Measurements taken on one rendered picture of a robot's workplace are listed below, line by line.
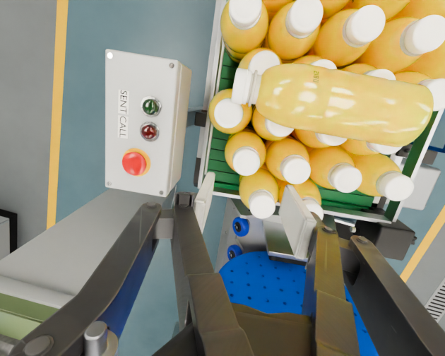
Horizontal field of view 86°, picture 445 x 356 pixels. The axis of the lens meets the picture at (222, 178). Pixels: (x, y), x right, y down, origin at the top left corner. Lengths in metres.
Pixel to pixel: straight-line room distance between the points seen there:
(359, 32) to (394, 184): 0.21
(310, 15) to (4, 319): 0.86
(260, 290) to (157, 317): 1.84
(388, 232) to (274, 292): 0.26
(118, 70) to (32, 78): 1.54
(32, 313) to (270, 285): 0.57
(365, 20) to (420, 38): 0.07
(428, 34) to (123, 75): 0.38
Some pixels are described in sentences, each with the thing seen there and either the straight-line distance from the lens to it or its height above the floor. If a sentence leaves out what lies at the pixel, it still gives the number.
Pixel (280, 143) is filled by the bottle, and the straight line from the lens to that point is 0.40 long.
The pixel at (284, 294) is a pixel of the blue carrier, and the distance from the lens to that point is 0.49.
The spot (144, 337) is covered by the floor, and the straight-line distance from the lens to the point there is 2.48.
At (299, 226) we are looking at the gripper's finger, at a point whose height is 1.30.
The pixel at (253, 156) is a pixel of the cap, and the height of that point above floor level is 1.11.
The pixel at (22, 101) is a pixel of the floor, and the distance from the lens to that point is 1.96.
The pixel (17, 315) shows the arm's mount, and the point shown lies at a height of 1.04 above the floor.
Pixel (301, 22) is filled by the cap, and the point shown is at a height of 1.11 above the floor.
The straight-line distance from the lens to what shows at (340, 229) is 1.60.
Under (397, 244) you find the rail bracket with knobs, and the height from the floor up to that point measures 1.00.
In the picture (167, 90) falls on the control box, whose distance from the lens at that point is 0.36.
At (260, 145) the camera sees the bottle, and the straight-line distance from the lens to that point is 0.38.
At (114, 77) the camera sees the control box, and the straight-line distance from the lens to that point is 0.38.
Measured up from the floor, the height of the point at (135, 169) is 1.11.
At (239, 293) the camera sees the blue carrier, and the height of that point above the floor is 1.10.
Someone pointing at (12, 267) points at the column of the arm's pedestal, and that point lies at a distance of 0.94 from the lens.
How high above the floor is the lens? 1.44
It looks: 72 degrees down
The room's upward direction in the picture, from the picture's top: 167 degrees counter-clockwise
